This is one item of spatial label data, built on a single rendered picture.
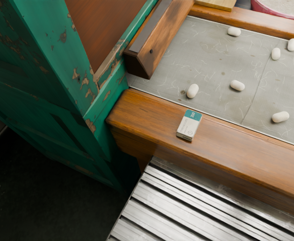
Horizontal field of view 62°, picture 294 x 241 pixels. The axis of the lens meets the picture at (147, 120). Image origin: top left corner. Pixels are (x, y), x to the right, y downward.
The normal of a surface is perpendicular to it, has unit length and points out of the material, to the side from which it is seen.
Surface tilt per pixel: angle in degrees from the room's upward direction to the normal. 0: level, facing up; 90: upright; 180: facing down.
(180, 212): 0
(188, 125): 0
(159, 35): 67
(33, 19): 90
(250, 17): 0
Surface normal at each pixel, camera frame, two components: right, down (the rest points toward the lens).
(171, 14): 0.80, 0.13
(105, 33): 0.90, 0.35
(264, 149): -0.07, -0.48
